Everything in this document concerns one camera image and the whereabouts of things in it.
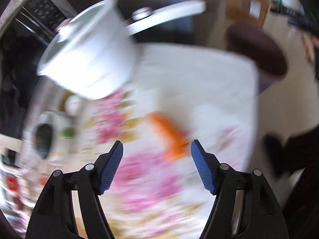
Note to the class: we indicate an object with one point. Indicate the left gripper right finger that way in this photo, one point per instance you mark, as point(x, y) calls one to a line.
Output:
point(261, 215)

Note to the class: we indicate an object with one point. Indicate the white bowl green handle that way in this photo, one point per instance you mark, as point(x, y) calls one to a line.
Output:
point(63, 134)

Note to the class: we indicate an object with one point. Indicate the lower cardboard box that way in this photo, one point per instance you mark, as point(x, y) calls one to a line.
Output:
point(249, 11)

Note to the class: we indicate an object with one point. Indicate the orange peel scrap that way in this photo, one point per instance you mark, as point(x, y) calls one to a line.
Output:
point(174, 139)

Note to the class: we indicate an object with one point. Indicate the white electric cooking pot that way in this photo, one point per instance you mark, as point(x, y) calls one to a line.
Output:
point(94, 53)

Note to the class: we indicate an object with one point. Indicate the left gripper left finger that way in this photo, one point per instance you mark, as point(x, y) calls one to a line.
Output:
point(53, 215)

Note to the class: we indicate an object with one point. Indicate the dark purple trash bin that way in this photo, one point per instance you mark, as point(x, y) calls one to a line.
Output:
point(251, 41)

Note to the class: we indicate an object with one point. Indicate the floral tablecloth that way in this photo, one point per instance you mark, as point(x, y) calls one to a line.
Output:
point(177, 94)

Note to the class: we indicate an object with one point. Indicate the dark green pumpkin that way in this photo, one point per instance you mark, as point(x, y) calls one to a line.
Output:
point(43, 139)

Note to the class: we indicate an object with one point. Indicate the black microwave oven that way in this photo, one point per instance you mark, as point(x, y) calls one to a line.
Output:
point(22, 45)

